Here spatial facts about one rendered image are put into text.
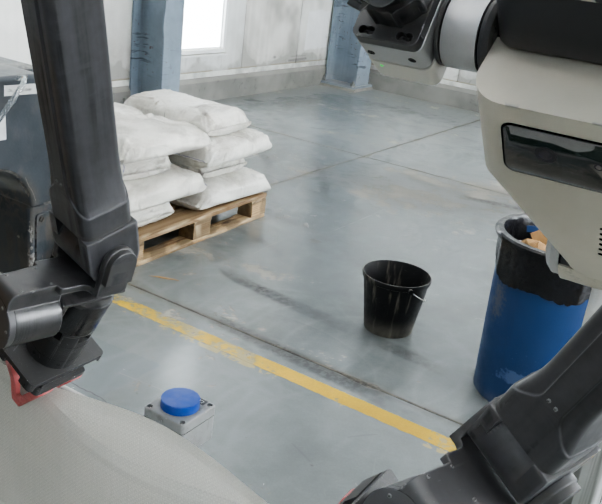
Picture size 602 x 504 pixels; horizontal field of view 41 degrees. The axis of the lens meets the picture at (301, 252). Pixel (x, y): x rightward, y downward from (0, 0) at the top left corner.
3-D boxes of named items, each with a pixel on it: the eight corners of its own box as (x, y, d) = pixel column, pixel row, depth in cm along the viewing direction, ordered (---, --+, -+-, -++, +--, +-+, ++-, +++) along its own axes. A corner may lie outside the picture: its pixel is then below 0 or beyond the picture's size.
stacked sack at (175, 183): (210, 196, 412) (212, 168, 406) (120, 225, 358) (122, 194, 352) (147, 176, 431) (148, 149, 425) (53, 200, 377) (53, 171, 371)
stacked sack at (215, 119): (255, 133, 448) (258, 107, 443) (206, 143, 413) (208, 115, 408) (165, 108, 480) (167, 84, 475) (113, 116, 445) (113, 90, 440)
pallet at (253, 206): (264, 216, 468) (267, 192, 463) (122, 273, 369) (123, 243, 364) (156, 182, 504) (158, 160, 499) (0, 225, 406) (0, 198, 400)
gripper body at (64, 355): (-9, 351, 85) (13, 308, 81) (65, 321, 93) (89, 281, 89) (26, 397, 84) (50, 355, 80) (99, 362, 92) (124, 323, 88)
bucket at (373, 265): (432, 327, 354) (443, 274, 344) (403, 351, 330) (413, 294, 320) (373, 306, 368) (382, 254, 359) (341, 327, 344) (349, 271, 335)
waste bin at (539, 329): (602, 389, 320) (646, 238, 296) (567, 445, 279) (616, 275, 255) (489, 347, 343) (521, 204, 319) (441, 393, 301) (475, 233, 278)
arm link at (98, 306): (128, 296, 82) (100, 255, 84) (71, 309, 77) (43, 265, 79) (102, 337, 86) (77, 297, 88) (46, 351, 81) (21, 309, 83)
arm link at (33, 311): (142, 249, 78) (92, 205, 82) (39, 267, 69) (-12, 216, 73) (113, 345, 83) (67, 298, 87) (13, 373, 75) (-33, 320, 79)
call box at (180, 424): (213, 437, 126) (216, 404, 124) (180, 460, 119) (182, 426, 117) (175, 417, 130) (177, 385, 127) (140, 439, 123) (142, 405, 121)
